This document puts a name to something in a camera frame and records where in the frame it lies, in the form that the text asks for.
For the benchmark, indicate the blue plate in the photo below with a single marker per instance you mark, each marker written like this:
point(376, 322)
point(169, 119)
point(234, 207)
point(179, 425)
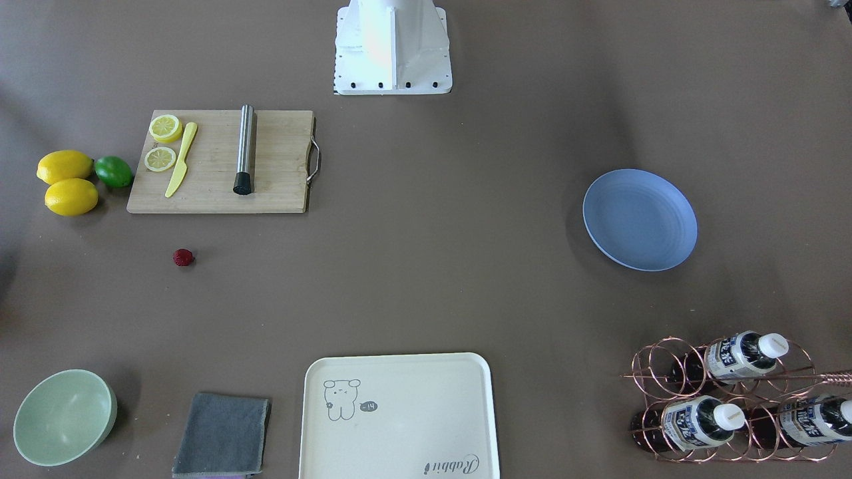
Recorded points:
point(640, 220)

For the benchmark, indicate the red strawberry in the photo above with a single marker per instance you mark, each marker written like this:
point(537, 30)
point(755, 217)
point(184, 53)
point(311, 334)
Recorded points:
point(183, 257)

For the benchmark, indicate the wooden cutting board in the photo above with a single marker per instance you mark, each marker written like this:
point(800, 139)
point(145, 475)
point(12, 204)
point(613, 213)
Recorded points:
point(280, 167)

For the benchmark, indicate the cream rabbit tray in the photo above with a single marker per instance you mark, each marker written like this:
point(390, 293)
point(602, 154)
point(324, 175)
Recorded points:
point(399, 416)

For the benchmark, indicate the steel muddler black tip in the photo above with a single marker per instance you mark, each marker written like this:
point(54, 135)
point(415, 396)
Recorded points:
point(243, 184)

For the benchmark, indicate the yellow plastic knife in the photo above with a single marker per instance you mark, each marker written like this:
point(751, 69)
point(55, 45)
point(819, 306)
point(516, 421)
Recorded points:
point(180, 167)

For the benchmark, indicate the lemon slice near knife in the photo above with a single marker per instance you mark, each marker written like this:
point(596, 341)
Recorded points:
point(159, 159)

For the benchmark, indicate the grey folded cloth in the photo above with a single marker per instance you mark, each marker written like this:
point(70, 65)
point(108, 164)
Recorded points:
point(223, 437)

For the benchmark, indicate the lemon slice at edge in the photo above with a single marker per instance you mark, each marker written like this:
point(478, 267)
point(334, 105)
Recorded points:
point(165, 128)

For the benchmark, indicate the drink bottle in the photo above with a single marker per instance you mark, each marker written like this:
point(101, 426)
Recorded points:
point(816, 421)
point(687, 425)
point(743, 356)

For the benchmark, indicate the green lime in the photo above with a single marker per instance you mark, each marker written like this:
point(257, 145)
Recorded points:
point(113, 171)

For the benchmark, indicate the whole lemon lower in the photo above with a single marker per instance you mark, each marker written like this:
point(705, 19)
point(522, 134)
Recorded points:
point(71, 197)

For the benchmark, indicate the whole lemon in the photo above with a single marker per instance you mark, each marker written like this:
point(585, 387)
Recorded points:
point(62, 165)
point(71, 197)

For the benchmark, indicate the whole lemon upper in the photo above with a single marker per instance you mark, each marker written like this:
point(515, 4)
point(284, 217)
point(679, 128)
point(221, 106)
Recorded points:
point(62, 165)

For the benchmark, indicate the green bowl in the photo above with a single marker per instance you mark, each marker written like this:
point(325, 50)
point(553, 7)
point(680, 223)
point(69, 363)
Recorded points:
point(64, 417)

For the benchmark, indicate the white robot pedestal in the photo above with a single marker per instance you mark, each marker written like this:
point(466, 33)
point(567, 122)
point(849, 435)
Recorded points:
point(392, 48)

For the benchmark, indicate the copper wire bottle rack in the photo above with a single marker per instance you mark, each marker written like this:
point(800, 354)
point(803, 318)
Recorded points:
point(658, 371)

